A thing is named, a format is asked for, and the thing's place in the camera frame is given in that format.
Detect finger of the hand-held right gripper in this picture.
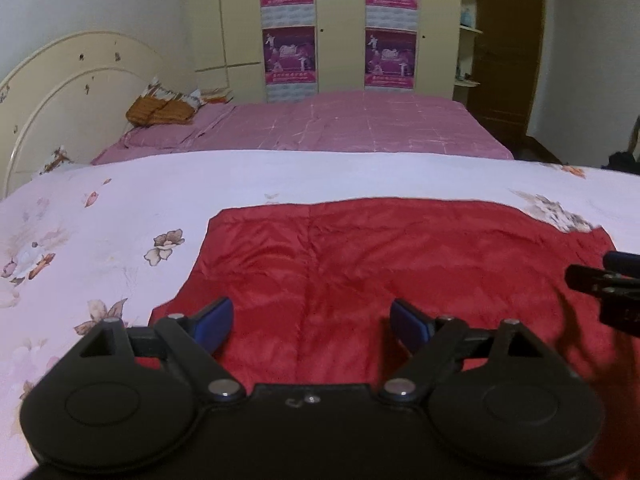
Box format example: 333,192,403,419
565,264,640,295
602,251,640,277

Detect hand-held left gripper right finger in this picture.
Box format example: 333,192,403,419
382,298,551,404

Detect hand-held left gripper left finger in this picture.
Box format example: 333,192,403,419
75,296,247,404

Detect red down jacket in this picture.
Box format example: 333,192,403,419
149,197,640,480

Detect black bag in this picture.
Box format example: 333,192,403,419
606,151,640,176

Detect bed with floral white sheet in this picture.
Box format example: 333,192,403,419
0,149,640,480

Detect bed with pink cover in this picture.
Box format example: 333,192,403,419
90,91,516,166

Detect orange cloth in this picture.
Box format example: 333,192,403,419
125,95,196,127

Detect small floral cloth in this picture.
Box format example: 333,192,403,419
40,146,76,176

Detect brown wooden door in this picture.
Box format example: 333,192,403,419
470,0,548,146

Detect cream corner shelf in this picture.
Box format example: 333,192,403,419
452,0,487,103

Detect cream round headboard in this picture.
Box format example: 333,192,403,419
0,30,196,201

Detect cream wardrobe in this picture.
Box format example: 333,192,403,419
182,0,486,106

